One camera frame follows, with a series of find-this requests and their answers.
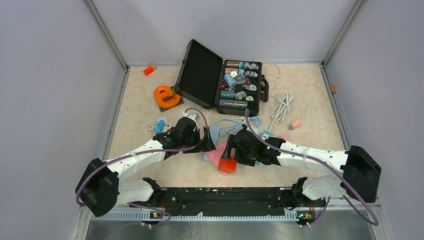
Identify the teal power strip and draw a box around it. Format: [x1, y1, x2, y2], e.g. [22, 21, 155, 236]
[255, 130, 274, 166]

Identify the small blue plug adapter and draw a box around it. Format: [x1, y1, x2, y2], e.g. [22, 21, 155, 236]
[155, 119, 164, 134]

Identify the red cube socket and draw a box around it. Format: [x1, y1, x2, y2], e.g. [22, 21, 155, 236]
[217, 157, 237, 174]

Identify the wooden block on rail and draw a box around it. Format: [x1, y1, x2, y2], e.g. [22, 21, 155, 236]
[329, 84, 337, 94]

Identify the small wooden block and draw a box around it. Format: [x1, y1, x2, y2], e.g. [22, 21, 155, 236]
[149, 62, 158, 70]

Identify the light blue plug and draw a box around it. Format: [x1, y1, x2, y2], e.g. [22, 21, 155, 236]
[219, 128, 228, 137]

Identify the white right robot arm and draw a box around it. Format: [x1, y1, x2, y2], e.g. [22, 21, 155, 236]
[222, 128, 382, 206]

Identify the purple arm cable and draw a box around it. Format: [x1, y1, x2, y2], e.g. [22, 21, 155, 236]
[244, 109, 380, 228]
[75, 107, 210, 229]

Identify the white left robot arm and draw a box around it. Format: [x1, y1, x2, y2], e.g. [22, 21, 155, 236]
[75, 114, 216, 217]

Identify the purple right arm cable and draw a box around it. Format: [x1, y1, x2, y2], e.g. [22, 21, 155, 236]
[244, 109, 380, 228]

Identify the small pink plug adapter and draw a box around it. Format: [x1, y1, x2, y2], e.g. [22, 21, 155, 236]
[288, 119, 301, 131]

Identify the light blue cable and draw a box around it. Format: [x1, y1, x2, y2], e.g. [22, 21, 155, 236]
[215, 115, 263, 135]

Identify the small red block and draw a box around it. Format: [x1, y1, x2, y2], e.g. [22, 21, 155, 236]
[143, 66, 155, 76]

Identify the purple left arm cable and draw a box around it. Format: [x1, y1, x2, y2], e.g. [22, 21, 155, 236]
[75, 107, 210, 229]

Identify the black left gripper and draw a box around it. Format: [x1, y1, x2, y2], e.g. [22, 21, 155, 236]
[180, 126, 215, 154]

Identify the orange tape dispenser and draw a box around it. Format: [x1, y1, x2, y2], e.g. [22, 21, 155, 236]
[153, 85, 182, 110]

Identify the black open carrying case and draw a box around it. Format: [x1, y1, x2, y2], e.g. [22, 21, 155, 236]
[174, 39, 270, 117]

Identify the white coiled cable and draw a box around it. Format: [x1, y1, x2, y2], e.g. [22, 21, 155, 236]
[267, 91, 296, 133]

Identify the pink triangular power strip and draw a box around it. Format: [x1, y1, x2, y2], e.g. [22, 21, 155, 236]
[203, 144, 226, 165]

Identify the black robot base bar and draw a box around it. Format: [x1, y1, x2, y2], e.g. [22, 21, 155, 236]
[138, 187, 326, 217]

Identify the light blue power strip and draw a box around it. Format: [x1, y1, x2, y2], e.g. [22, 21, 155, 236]
[209, 125, 221, 146]

